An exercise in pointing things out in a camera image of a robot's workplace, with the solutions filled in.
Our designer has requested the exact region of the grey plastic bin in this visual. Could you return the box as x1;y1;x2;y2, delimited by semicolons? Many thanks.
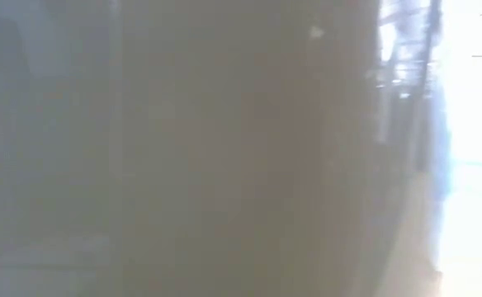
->
0;0;444;297

